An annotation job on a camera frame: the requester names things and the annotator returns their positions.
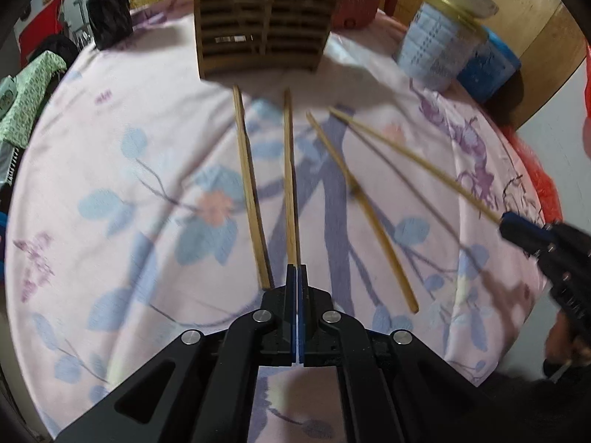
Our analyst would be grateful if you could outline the pink floral tablecloth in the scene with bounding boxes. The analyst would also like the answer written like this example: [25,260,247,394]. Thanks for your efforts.
[4,0,556,443]

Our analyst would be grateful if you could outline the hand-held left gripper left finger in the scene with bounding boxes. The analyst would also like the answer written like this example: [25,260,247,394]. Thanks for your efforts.
[55,264,299,443]

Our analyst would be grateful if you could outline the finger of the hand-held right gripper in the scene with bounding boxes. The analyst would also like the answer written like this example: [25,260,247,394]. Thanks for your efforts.
[499,211,557,243]
[505,235,557,261]

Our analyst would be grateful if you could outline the person's right hand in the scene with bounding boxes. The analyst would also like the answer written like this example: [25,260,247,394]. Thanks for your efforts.
[544,307,591,372]

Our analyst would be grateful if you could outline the wooden chopstick holder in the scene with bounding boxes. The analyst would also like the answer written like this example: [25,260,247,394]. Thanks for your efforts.
[193,0,343,82]

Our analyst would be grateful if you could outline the milk powder tin gold lid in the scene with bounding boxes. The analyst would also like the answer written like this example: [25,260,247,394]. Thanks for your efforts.
[396,0,488,93]

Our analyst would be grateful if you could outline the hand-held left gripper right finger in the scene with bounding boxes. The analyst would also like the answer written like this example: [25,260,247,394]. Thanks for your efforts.
[298,264,468,443]

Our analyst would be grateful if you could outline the blue lidded tin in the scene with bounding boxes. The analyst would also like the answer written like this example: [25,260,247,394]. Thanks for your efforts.
[456,28,522,103]

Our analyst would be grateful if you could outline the wooden chopstick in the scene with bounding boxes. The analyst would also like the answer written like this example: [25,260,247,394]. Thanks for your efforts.
[232,85,274,290]
[283,89,300,267]
[306,112,419,313]
[328,106,503,223]

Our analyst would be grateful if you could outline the red plastic bag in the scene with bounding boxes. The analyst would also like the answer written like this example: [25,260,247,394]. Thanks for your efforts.
[502,41,591,223]

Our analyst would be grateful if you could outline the black textured cup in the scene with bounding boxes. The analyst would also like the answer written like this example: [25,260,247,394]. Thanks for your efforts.
[86,0,135,51]

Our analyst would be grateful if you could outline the thin-framed eyeglasses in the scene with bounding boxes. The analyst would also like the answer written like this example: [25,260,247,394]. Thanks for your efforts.
[501,174,542,215]

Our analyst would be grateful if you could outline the green floral cloth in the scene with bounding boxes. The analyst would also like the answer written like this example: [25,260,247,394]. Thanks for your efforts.
[0,51,68,149]

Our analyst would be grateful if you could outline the round wooden board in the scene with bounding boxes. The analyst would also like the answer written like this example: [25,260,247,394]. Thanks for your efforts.
[378,0,588,131]

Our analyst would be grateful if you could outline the red garment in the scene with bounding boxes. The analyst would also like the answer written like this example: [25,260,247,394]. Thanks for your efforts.
[17,0,66,63]

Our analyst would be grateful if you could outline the black cloth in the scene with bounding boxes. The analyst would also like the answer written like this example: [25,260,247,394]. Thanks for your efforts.
[31,34,80,75]

